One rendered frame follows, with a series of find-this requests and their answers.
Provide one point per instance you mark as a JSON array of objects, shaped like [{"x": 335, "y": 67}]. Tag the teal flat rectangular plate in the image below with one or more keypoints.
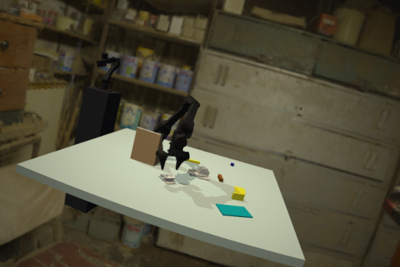
[{"x": 239, "y": 211}]

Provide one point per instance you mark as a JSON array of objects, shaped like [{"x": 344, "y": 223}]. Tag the orange-brown rectangular bar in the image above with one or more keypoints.
[{"x": 220, "y": 177}]

